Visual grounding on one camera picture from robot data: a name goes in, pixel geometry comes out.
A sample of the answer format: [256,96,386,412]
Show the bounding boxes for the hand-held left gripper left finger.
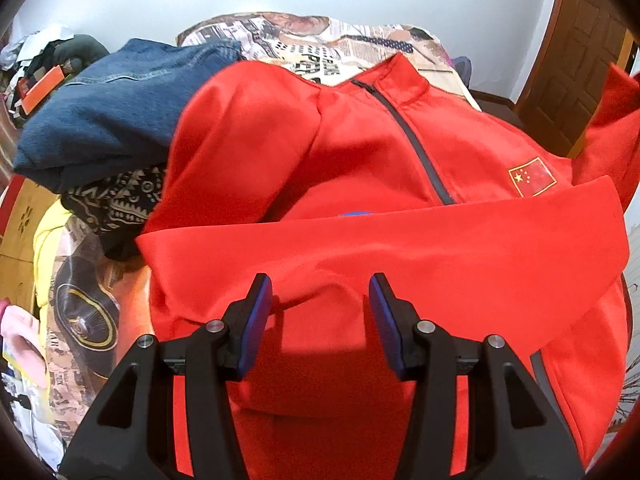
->
[57,273,274,480]

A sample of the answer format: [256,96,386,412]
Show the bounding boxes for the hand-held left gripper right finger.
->
[368,272,586,480]

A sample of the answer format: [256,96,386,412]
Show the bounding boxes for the red zip jacket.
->
[136,53,640,480]

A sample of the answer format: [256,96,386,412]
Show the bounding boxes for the black patterned cloth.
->
[60,162,168,262]

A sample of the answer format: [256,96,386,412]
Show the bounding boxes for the yellow cloth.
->
[32,205,76,311]

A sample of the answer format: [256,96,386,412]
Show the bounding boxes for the pink cloth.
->
[0,300,48,391]

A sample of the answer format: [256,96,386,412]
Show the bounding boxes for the purple bag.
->
[450,55,473,86]

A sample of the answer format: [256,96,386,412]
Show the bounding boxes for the blue denim jeans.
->
[13,38,246,196]

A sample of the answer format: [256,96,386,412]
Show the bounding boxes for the printed blanket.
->
[30,12,483,461]

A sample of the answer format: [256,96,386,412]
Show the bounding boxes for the orange flat packet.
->
[22,66,66,113]

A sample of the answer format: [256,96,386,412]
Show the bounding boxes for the dark grey-green cloth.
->
[55,34,111,73]

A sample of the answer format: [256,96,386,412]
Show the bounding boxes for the brown wooden door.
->
[515,0,640,158]

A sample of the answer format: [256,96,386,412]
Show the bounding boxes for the pile of mixed clutter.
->
[0,25,111,128]

